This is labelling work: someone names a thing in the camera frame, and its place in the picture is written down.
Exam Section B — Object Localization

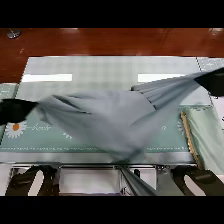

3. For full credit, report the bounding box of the grey shirt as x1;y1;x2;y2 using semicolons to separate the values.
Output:
33;73;214;164

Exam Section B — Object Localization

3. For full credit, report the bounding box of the small round silver object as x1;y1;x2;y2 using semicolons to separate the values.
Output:
6;28;22;40

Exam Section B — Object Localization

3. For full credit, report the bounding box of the silver frame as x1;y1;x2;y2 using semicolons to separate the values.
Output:
0;161;201;197

